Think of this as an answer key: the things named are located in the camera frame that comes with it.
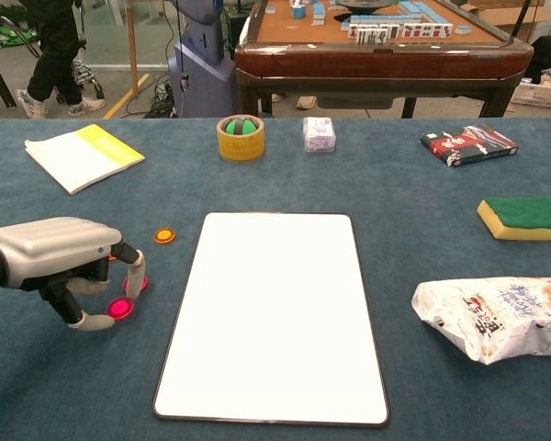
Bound green fabric pile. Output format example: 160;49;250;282
0;25;33;50

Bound person in black trousers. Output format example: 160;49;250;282
26;0;84;106

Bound brown packing tape roll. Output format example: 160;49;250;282
216;114;266;163

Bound green and yellow sponge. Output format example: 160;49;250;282
476;196;551;242

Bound blue table cloth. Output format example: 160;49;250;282
0;117;551;441

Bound brown mahjong table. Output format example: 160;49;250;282
233;0;535;119

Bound white rectangular board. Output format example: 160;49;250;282
152;211;391;428

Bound white sneaker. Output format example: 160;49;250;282
67;96;107;118
17;89;49;119

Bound white plastic basket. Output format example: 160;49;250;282
509;81;551;111

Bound white snack bag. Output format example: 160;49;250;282
410;275;551;367

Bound cardboard box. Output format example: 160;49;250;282
467;0;551;28

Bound pink disc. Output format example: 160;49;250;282
107;297;135;322
121;274;151;299

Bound clear box of purple clips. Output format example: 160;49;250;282
302;116;338;153

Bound dark printed card box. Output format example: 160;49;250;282
419;123;520;168

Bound white and yellow notebook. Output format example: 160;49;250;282
24;123;146;196

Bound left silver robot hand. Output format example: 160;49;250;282
0;216;147;332

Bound wooden post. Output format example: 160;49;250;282
126;0;140;96

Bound mahjong tile row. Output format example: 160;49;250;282
347;22;455;47

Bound green and black ball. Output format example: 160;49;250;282
223;117;260;136

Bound black floor cable bundle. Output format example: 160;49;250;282
141;75;175;119

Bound black bowl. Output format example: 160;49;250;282
334;0;394;12

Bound blue machine pedestal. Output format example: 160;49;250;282
167;0;240;119

